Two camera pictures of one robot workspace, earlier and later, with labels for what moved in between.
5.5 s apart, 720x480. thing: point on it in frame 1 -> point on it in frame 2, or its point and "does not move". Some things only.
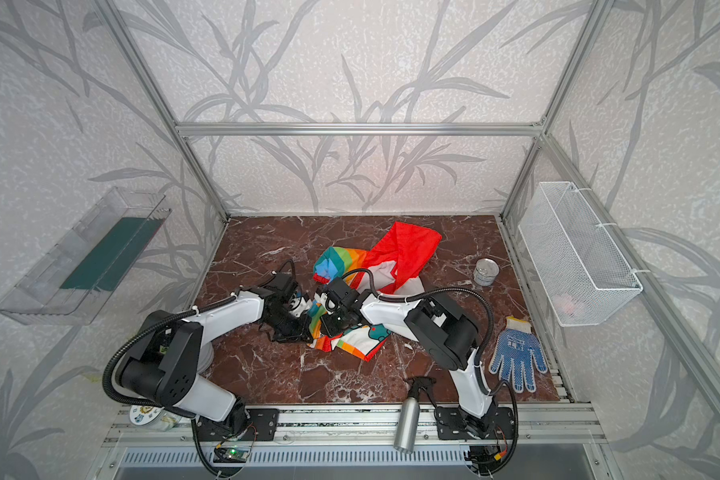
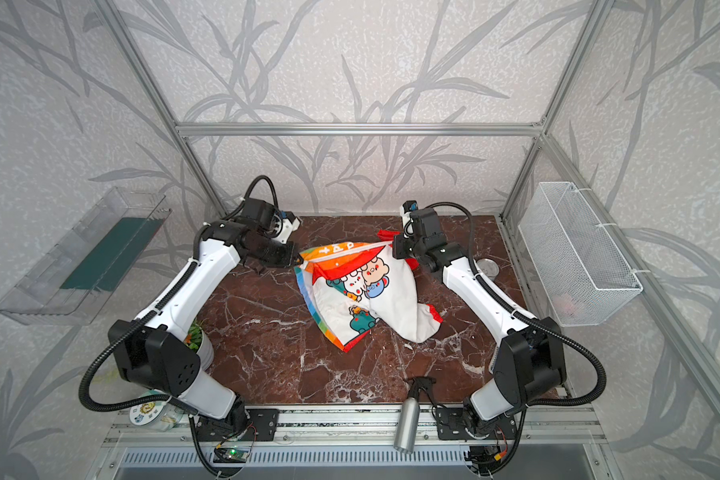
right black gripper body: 333,321 -> 405,245
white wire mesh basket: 575,257 does not move
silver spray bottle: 405,435 does not move
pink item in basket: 564,302 does not move
